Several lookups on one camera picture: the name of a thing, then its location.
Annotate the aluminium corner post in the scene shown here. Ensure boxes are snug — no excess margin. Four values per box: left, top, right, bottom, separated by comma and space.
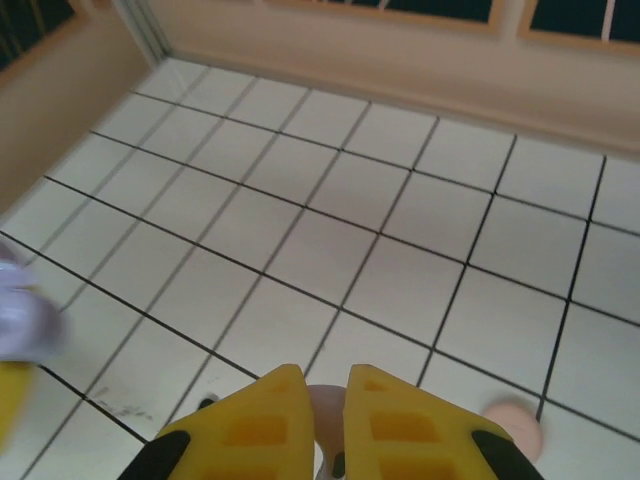
112, 0, 176, 66

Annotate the purple round charging case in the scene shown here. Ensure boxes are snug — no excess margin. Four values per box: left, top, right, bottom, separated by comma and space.
0, 239, 69, 362

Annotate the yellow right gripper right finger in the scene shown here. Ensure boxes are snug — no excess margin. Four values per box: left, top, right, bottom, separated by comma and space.
343, 363, 546, 480

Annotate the purple earbud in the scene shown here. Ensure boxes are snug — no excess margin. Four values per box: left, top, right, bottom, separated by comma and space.
305, 383, 351, 480

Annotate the pink round charging case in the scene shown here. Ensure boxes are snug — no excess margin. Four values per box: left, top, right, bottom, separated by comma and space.
481, 396, 545, 462

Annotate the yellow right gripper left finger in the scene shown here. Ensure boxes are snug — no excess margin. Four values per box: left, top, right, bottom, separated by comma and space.
119, 364, 316, 480

